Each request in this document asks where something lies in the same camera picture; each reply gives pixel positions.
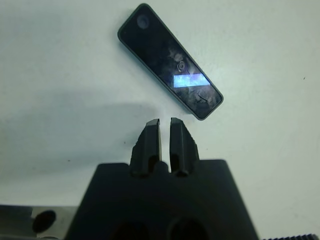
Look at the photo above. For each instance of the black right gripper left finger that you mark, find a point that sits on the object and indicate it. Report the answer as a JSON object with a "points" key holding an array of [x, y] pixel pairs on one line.
{"points": [[147, 150]]}

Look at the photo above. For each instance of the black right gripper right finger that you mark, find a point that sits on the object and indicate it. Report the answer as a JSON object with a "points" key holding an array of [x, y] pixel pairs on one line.
{"points": [[182, 150]]}

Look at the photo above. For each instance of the black bar-shaped camera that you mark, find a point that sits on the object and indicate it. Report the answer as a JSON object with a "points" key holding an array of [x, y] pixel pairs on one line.
{"points": [[170, 62]]}

